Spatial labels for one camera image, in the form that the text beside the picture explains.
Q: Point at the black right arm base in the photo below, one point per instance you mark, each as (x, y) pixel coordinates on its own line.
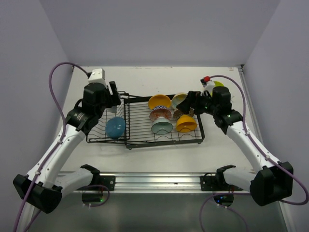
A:
(215, 182)

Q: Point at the smooth yellow bowl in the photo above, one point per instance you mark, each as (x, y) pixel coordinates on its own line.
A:
(185, 124)

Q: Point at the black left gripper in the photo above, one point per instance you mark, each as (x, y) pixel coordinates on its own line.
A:
(113, 99)

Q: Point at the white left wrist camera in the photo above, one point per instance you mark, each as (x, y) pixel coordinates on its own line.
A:
(97, 76)

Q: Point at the blue zigzag patterned bowl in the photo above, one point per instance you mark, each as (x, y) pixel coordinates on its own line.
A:
(160, 111)

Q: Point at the lime green bowl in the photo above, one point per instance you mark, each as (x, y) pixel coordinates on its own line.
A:
(218, 84)

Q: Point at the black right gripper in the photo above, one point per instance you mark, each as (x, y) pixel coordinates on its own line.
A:
(192, 99)

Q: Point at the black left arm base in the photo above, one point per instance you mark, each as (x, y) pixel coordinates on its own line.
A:
(102, 185)

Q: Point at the aluminium mounting rail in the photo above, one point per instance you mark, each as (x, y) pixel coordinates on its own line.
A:
(161, 183)

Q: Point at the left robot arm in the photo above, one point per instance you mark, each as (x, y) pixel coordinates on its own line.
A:
(41, 186)

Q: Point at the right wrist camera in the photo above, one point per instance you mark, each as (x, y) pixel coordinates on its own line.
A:
(208, 86)

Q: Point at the yellow ribbed bowl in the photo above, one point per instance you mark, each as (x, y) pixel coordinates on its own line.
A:
(159, 100)

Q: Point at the brown diamond patterned bowl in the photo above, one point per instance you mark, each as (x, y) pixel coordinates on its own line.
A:
(178, 113)

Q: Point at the black wire dish rack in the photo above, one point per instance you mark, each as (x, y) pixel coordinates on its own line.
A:
(139, 130)

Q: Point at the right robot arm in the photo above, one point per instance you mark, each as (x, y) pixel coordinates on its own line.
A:
(271, 180)

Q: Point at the yellow teal patterned bowl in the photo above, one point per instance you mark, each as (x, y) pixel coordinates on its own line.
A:
(177, 99)

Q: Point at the blue glossy bowl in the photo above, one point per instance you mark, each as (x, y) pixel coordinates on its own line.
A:
(115, 127)

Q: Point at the pale teal textured bowl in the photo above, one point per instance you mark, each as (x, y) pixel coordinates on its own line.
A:
(161, 126)

